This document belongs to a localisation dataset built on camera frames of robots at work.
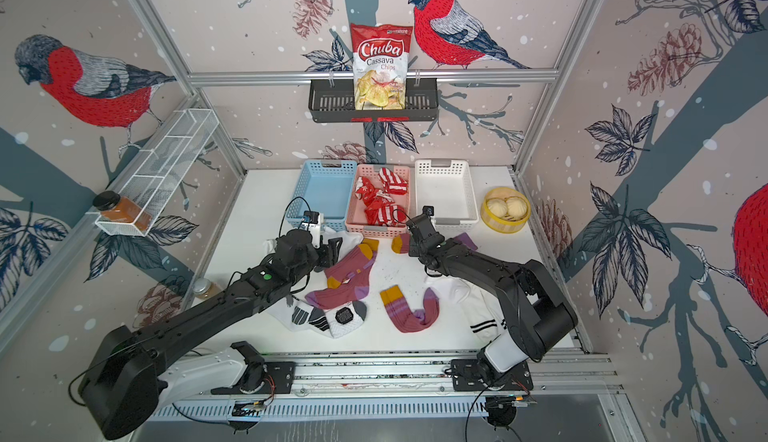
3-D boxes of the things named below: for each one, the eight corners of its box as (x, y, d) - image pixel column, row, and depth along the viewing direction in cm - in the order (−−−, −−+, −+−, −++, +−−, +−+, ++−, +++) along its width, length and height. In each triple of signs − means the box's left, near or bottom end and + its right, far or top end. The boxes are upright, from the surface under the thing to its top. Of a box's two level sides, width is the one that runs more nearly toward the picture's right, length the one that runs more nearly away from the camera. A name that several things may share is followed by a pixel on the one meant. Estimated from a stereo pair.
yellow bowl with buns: (484, 233, 103) (488, 223, 98) (476, 197, 113) (479, 187, 109) (530, 233, 103) (536, 223, 98) (517, 197, 113) (523, 187, 109)
